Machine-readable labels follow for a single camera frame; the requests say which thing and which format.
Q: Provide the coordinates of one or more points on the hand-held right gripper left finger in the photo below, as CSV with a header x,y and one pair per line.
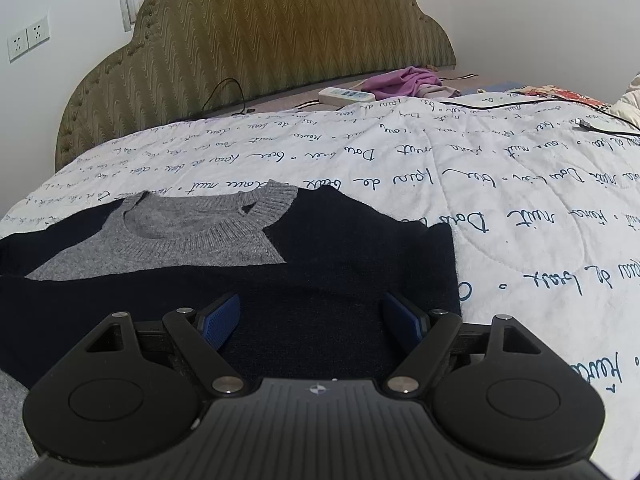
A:
x,y
220,322

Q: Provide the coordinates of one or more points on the red patterned cloth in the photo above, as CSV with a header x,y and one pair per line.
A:
x,y
560,95

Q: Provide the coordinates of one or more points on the olive green upholstered headboard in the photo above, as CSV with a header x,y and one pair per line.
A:
x,y
275,35

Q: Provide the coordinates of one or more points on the purple cloth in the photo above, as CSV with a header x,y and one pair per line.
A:
x,y
400,82

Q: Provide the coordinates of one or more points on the white quilt with blue script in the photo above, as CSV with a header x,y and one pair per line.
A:
x,y
500,200

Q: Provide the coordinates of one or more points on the grey-brown bed sheet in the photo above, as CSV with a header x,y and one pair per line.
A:
x,y
280,100

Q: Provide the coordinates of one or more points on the navy and grey knit sweater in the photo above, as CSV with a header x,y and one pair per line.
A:
x,y
325,240

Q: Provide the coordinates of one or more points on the cream puffer jacket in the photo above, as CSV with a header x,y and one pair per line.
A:
x,y
630,105

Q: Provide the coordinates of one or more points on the white wall socket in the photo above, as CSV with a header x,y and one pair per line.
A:
x,y
38,33
17,46

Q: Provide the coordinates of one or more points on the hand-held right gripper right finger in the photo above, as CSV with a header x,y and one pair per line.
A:
x,y
402,325

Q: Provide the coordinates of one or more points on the white power strip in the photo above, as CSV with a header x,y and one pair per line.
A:
x,y
345,95

